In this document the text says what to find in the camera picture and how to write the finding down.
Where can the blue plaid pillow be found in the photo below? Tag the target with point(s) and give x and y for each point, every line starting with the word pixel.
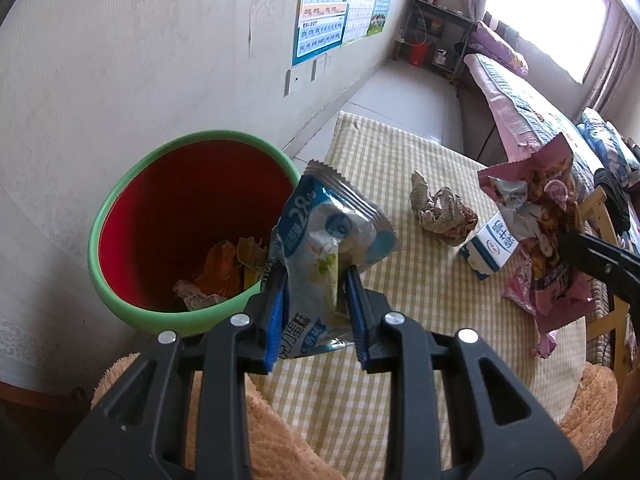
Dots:
pixel 607 145

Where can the bed with plaid quilt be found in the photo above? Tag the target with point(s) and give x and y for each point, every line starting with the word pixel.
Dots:
pixel 550 115

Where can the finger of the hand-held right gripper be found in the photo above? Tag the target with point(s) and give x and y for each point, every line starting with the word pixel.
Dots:
pixel 600 257

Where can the white grey wrapper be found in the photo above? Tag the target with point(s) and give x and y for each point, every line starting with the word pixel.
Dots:
pixel 195 297

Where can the white wall socket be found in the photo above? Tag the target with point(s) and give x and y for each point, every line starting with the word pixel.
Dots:
pixel 315 69
pixel 325 64
pixel 292 81

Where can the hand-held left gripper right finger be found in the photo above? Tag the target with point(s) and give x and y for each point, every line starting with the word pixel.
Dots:
pixel 357 320

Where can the wooden chair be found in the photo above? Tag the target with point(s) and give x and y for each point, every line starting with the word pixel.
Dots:
pixel 600 215

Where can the tan plush blanket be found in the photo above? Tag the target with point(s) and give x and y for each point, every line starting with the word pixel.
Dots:
pixel 590 400

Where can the red bucket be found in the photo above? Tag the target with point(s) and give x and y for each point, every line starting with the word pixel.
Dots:
pixel 419 53

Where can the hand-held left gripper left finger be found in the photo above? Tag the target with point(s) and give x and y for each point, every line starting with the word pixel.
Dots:
pixel 272 345

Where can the green rimmed red trash bin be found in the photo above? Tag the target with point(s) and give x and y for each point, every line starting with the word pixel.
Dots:
pixel 165 210

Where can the pinkish paper wrapper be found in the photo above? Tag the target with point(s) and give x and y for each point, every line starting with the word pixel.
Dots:
pixel 442 210

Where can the yellow white wrapper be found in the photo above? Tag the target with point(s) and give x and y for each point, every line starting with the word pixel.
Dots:
pixel 250 260

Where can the beige checked tablecloth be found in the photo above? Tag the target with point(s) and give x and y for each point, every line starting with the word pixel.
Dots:
pixel 375 160

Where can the plaid chair cushion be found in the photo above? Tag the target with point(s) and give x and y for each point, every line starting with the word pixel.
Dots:
pixel 605 320

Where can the pink bedsheet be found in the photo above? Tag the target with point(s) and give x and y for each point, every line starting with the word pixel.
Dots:
pixel 500 105

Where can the pink pillow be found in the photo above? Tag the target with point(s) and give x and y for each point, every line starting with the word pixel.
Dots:
pixel 500 47

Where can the pink snack bag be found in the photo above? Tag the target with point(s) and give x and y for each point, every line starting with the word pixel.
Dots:
pixel 545 200

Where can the white blue milk carton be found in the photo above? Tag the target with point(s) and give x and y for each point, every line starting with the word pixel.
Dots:
pixel 487 252

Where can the black clothing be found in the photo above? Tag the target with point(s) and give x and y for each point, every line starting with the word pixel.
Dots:
pixel 615 200

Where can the blue letter wall poster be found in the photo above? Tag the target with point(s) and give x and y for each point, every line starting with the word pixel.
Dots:
pixel 320 20

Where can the dark metal shelf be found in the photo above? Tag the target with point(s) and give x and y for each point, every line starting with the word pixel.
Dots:
pixel 450 20

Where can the blue white cake wrapper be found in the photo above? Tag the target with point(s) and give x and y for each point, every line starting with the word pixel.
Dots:
pixel 320 225

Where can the pink chart wall poster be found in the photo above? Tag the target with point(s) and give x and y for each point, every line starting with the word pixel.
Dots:
pixel 362 0

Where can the bright window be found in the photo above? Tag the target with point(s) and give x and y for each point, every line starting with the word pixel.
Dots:
pixel 545 15

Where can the orange wrapper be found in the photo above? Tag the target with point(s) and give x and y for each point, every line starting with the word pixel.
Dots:
pixel 220 270

